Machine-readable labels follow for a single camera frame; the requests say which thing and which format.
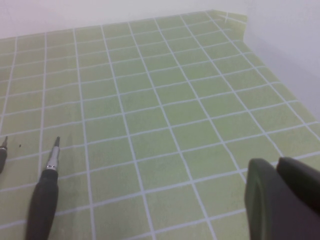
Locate thick black-handled screwdriver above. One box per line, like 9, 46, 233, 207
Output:
24, 136, 61, 240

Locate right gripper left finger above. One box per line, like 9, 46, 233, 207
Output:
245, 157, 320, 240

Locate green grid table mat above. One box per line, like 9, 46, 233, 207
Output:
0, 9, 320, 240

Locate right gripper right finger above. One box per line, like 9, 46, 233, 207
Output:
276, 156, 320, 215

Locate thin black flexible screwdriver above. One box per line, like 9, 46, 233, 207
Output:
0, 136, 9, 175

